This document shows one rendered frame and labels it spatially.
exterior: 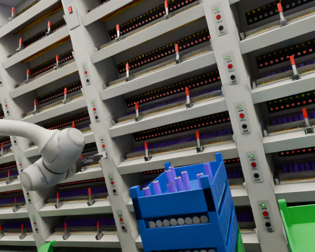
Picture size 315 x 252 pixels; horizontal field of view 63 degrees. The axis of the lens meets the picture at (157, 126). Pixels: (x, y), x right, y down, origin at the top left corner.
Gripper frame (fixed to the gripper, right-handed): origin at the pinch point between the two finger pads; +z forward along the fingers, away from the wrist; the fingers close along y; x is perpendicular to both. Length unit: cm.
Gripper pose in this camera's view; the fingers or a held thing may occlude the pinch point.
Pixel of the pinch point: (100, 156)
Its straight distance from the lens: 132.6
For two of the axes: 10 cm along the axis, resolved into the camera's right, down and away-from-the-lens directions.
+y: 8.6, -2.0, -4.7
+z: 4.6, -1.1, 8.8
